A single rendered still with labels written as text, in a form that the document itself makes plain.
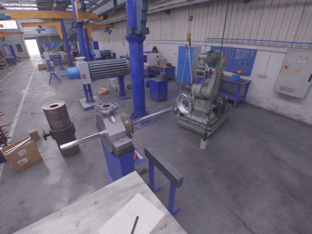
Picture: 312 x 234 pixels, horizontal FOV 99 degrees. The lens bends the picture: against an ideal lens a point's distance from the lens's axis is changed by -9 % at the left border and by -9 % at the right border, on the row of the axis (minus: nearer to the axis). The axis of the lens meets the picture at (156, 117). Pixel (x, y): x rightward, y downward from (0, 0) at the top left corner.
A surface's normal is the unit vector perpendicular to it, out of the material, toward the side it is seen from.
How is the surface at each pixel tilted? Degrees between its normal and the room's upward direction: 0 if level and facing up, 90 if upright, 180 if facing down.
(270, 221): 0
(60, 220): 0
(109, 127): 45
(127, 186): 0
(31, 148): 90
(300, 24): 90
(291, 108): 90
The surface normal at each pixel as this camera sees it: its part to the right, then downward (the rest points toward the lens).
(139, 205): 0.00, -0.88
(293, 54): -0.81, 0.28
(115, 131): 0.43, -0.35
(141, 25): 0.59, 0.39
